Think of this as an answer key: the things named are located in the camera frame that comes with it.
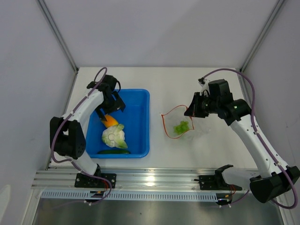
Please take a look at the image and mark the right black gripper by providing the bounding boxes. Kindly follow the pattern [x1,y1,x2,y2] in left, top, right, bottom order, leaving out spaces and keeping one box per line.
[184,92,220,119]

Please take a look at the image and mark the yellow orange mango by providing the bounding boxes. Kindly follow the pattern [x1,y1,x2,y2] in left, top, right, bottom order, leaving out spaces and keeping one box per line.
[101,114,119,128]

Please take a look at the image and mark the clear zip bag orange zipper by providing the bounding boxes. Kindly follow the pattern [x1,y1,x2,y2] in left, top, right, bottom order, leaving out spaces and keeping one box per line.
[159,105,211,141]

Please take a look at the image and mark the green grape bunch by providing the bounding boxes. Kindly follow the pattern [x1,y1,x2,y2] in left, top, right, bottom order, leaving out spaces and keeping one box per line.
[173,121,189,135]

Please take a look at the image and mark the white cauliflower with leaves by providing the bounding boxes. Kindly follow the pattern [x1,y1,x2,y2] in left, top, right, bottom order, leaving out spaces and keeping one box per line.
[102,124,128,149]

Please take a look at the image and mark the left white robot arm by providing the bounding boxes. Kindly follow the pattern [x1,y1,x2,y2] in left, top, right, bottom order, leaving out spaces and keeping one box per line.
[50,75,126,188]

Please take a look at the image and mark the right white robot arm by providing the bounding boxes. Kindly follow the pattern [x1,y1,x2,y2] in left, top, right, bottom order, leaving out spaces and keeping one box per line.
[184,78,300,203]

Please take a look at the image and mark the blue plastic bin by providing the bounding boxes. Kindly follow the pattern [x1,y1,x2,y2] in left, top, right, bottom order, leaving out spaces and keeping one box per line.
[86,89,150,159]

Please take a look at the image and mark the dark green cucumber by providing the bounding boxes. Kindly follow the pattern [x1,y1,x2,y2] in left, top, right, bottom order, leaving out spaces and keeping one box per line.
[97,149,131,155]

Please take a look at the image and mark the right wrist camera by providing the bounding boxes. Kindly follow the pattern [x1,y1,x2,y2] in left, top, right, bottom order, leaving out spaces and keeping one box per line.
[198,78,210,97]

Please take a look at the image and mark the aluminium front rail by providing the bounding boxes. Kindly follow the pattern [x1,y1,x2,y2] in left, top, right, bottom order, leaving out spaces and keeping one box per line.
[31,166,215,192]

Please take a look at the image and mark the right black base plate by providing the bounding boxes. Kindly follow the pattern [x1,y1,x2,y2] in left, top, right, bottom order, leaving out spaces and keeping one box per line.
[194,175,242,191]

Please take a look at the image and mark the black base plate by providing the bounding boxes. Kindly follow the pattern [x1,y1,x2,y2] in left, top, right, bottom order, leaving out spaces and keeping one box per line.
[74,173,117,188]
[194,175,242,191]

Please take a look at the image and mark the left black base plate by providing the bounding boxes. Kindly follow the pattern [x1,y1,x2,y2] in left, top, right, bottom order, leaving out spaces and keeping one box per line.
[74,173,117,188]

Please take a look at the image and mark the white slotted cable duct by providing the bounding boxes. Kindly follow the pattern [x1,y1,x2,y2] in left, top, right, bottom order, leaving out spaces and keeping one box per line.
[40,189,218,202]

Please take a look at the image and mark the left aluminium frame post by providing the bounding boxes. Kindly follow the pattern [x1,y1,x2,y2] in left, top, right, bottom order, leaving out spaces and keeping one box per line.
[36,0,79,72]

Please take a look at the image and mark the aluminium frame post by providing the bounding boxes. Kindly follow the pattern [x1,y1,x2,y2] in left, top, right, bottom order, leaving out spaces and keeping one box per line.
[36,0,79,72]
[240,0,288,73]

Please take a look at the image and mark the right aluminium frame post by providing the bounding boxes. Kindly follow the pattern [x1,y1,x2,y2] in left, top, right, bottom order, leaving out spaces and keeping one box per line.
[240,0,288,73]

